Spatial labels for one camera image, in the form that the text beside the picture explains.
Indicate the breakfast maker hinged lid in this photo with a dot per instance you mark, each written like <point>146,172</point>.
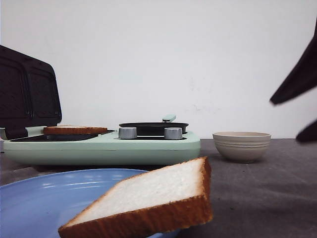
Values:
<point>28,94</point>

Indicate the white bread slice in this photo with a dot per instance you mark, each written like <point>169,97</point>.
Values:
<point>73,130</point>
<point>163,200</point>

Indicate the left silver control knob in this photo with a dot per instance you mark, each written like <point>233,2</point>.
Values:
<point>127,133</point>

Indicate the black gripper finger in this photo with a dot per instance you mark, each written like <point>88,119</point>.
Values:
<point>302,77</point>
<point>309,134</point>

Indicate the black frying pan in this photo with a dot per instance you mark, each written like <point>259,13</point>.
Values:
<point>156,128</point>

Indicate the silver control knob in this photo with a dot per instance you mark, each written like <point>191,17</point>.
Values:
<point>173,133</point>
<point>127,133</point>

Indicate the right silver control knob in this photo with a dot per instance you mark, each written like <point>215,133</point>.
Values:
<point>173,133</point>

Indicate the beige ribbed bowl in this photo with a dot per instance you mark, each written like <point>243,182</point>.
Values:
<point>241,147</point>

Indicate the mint green breakfast maker base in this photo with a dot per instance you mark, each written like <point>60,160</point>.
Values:
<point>102,149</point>

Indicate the blue plate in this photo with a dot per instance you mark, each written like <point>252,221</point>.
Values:
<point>37,207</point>

